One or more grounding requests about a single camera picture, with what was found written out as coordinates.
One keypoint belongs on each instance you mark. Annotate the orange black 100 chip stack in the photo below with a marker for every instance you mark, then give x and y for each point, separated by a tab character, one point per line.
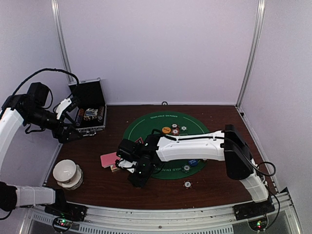
187	184

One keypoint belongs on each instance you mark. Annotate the placed green chip stack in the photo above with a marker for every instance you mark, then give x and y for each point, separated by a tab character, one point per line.
183	128

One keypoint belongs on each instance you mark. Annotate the red black triangular dealer button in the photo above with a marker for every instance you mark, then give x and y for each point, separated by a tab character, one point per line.
139	141

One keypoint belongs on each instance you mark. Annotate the red chips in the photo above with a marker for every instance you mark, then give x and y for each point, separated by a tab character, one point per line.
175	132

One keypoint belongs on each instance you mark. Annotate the right chip row in case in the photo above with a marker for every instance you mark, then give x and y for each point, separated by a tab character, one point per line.
100	113

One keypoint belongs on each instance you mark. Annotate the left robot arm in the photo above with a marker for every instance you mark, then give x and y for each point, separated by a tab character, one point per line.
27	110

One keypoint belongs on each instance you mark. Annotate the orange big blind button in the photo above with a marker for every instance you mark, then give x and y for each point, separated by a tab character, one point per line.
166	130

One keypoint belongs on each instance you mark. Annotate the green chips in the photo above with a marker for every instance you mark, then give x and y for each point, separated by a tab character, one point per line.
186	168

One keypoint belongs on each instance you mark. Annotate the aluminium poker case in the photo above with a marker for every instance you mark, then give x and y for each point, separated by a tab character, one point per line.
91	95

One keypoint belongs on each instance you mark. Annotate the left aluminium frame post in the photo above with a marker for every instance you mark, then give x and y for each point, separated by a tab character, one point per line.
60	35

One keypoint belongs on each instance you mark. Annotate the aluminium frame post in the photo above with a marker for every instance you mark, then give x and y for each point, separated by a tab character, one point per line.
259	19
60	35

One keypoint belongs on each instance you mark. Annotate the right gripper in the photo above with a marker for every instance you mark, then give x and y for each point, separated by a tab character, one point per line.
139	182

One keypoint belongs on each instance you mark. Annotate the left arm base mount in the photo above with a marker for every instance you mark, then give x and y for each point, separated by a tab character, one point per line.
72	212

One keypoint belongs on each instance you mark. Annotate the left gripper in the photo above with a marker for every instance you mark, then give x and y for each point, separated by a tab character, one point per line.
62	137

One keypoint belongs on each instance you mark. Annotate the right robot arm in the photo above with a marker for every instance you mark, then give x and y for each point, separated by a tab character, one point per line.
225	145

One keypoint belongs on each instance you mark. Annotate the chip row in case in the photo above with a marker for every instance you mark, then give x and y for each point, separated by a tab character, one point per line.
79	117
100	113

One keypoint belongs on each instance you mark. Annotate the blue small blind button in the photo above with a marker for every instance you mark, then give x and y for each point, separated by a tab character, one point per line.
193	162

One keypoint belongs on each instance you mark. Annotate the front aluminium rail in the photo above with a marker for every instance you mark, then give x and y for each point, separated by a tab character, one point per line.
210	220

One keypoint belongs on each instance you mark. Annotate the card pack in case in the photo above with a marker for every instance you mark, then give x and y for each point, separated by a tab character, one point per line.
90	114

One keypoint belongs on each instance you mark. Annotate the right aluminium frame post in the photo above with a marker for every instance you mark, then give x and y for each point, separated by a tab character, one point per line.
259	19

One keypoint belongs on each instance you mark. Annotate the red-backed playing card deck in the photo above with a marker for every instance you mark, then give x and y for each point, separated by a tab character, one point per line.
108	160

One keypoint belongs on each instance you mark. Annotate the card deck box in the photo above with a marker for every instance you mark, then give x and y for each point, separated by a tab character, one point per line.
114	168

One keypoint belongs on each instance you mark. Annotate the white ceramic bowl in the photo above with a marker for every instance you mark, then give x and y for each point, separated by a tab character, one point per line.
63	172

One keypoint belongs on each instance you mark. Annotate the left chip row in case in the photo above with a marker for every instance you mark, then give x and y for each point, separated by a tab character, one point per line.
79	117

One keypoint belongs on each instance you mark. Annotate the stacked white bowls below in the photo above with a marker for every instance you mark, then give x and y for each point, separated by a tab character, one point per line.
74	182

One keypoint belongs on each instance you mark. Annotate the round green poker mat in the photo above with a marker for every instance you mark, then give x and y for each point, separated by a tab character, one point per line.
144	125

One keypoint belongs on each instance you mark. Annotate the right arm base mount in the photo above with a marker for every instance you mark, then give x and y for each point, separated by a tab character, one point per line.
252	209

